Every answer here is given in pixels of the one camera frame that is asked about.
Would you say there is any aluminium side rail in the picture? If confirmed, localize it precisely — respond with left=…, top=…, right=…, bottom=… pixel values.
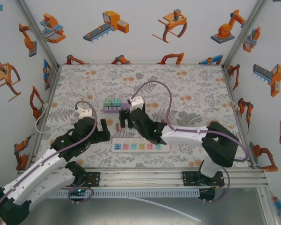
left=221, top=65, right=256, bottom=169
left=30, top=65, right=61, bottom=169

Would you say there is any aluminium front rail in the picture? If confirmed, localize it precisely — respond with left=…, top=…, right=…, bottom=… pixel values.
left=17, top=166, right=269, bottom=188

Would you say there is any white multicolour power strip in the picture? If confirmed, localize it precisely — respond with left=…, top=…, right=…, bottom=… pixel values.
left=111, top=142, right=171, bottom=154

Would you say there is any black controller box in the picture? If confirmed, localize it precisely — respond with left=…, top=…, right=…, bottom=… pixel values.
left=198, top=188, right=216, bottom=203
left=69, top=187, right=86, bottom=204

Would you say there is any aluminium corner post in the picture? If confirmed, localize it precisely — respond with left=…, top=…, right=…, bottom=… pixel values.
left=221, top=0, right=269, bottom=69
left=15, top=0, right=61, bottom=69

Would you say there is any grey metal lower shelf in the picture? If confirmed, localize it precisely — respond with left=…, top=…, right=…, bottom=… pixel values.
left=14, top=187, right=269, bottom=225

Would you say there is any white plastic tube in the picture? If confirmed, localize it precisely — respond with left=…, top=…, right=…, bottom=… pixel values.
left=128, top=196, right=202, bottom=223

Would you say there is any white purple strip cord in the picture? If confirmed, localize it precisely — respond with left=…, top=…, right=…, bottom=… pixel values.
left=34, top=78, right=96, bottom=135

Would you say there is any purple power strip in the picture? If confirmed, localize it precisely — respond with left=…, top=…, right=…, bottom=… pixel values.
left=103, top=102, right=132, bottom=115

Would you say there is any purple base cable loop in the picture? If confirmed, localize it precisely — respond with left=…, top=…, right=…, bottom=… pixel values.
left=60, top=183, right=95, bottom=204
left=210, top=167, right=231, bottom=204

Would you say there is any white slotted cable duct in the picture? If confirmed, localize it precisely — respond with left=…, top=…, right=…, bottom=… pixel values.
left=46, top=189, right=200, bottom=199

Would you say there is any floral table mat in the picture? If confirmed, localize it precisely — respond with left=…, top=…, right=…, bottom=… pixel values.
left=35, top=63, right=251, bottom=169

